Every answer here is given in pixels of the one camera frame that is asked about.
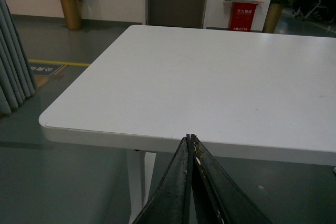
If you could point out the grey curtain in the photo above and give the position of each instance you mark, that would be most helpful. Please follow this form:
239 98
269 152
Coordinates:
17 79

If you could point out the office chair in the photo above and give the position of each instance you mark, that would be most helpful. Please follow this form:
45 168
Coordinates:
325 8

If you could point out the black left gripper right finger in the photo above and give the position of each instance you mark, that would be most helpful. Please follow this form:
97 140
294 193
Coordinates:
217 198

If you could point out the black floor sign mat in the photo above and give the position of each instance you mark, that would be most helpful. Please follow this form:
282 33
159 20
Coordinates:
45 69

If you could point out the white table leg frame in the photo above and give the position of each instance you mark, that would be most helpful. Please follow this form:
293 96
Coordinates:
140 166

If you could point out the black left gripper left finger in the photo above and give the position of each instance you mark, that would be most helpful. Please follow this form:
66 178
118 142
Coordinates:
170 202

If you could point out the red fire extinguisher box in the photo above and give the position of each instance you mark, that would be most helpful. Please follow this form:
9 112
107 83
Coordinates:
242 14

